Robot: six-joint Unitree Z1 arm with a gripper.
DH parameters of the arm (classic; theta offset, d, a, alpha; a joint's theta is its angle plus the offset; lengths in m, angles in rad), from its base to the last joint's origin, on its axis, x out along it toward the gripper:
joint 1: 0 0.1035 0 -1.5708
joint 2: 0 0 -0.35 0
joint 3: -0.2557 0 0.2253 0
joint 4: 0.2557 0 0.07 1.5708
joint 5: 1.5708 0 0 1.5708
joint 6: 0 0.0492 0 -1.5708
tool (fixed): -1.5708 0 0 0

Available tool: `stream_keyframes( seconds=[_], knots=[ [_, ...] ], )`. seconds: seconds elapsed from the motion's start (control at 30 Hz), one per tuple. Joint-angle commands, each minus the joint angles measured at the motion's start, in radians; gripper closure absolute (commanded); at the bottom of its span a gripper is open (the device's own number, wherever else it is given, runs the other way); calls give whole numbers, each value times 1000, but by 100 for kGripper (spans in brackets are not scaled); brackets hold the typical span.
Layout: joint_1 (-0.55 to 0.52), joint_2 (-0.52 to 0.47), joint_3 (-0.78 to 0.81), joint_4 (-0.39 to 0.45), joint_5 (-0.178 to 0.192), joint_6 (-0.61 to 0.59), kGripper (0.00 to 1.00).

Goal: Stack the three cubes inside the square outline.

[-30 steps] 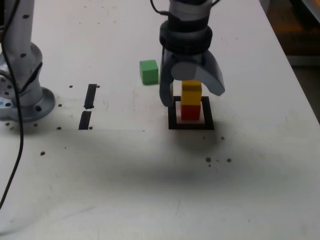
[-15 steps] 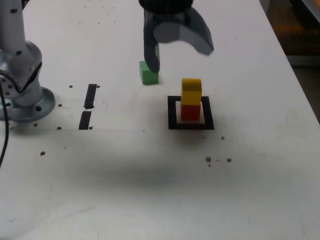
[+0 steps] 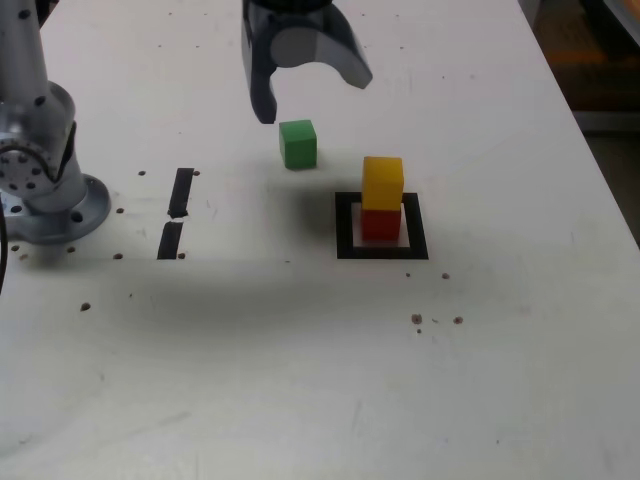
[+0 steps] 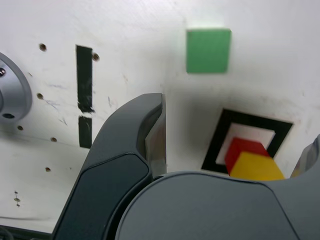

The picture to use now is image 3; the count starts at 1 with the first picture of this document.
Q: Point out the red cube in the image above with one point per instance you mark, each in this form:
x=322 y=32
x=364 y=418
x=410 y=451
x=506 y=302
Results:
x=381 y=225

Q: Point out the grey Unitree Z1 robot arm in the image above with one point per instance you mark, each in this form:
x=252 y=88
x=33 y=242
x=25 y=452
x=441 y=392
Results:
x=30 y=75

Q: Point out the black tape square outline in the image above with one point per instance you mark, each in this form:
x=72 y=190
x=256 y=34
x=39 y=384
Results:
x=344 y=225

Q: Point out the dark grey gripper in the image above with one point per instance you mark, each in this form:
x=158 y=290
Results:
x=300 y=20

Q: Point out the green cube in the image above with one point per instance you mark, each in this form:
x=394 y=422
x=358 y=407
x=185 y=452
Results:
x=299 y=147

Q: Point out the yellow cube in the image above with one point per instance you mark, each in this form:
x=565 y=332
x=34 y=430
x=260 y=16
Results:
x=382 y=185

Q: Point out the black tape strip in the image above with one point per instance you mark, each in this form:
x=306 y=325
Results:
x=180 y=192

